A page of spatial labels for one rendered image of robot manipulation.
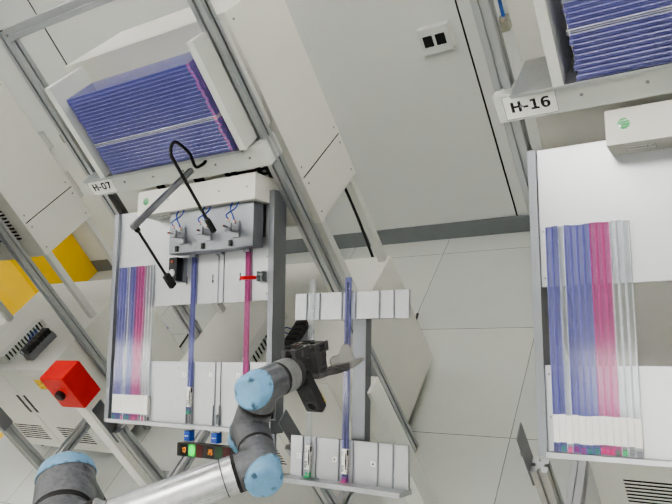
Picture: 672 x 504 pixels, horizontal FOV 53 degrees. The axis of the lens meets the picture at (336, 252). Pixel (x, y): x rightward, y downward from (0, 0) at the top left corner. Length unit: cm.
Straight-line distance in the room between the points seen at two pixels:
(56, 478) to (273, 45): 135
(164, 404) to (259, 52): 113
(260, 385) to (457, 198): 241
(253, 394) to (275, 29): 121
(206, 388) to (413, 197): 194
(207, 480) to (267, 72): 122
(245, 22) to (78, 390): 150
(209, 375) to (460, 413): 110
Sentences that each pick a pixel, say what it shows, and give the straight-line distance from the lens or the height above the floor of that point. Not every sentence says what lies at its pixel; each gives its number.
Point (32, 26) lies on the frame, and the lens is 230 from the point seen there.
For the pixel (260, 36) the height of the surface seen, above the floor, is 160.
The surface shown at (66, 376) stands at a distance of 272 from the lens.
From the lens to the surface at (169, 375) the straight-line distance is 224.
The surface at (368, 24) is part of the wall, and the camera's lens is 332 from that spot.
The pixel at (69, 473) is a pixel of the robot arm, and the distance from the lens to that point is 150.
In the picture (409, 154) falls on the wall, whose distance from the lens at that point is 356.
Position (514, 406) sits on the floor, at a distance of 274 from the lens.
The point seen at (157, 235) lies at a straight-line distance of 233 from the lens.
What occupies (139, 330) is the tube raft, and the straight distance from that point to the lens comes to 233.
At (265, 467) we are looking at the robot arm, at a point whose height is 109.
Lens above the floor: 197
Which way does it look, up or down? 29 degrees down
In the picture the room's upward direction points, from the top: 25 degrees counter-clockwise
